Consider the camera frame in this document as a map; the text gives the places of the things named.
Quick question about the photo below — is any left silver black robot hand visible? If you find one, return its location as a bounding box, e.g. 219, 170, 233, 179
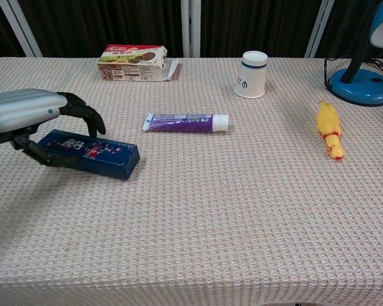
0, 89, 107, 167

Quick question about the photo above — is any blue glasses case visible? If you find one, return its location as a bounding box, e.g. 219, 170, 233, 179
36, 129, 140, 181

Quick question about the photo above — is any beige cloth-covered table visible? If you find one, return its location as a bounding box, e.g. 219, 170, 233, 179
0, 57, 383, 306

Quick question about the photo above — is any dark pleated curtain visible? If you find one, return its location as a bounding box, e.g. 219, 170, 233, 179
0, 0, 383, 63

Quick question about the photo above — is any opened cookie carton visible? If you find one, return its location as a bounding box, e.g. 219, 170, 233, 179
97, 44, 180, 82

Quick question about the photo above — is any purple toothpaste tube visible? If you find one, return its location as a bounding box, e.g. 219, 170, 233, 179
142, 112, 230, 133

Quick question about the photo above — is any white paper cup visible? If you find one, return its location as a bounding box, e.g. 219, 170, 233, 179
234, 50, 269, 99

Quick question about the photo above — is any yellow rubber chicken toy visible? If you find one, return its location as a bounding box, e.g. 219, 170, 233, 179
316, 101, 345, 162

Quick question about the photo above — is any blue desk lamp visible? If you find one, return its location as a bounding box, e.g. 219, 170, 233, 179
329, 0, 383, 107

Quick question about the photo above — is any white frame post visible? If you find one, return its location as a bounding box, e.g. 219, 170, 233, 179
304, 0, 334, 59
0, 0, 44, 58
181, 0, 201, 58

